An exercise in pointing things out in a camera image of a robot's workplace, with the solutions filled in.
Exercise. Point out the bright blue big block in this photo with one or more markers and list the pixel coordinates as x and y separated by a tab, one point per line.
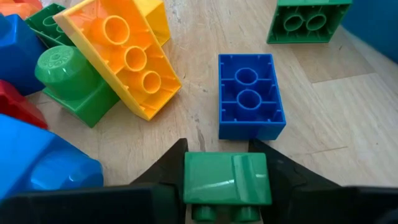
40	158

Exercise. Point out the big orange hollow block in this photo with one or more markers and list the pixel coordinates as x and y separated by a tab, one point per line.
15	9

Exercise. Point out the teal plastic bin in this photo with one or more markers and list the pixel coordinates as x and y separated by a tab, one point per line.
373	25

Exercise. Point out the big blue two-stud block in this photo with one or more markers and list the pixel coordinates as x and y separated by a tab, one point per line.
18	53

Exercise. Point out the green smooth toy block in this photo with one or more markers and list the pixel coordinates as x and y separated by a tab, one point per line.
227	177

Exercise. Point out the green long toy brick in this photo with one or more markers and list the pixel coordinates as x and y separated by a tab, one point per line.
43	26

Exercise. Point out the green short toy brick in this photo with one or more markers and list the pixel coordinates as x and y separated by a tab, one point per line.
308	21

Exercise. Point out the yellow long toy brick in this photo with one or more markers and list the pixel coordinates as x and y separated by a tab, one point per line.
124	59

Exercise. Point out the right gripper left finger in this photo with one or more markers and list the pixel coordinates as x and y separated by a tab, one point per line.
93	205

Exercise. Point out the blue short toy brick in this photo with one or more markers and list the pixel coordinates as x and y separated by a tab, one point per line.
252	96

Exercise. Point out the big green two-stud block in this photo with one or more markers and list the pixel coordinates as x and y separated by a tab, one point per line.
74	87

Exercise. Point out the big red toy block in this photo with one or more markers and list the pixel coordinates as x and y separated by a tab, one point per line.
18	105

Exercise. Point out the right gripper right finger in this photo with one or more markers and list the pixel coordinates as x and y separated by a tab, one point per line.
326	205

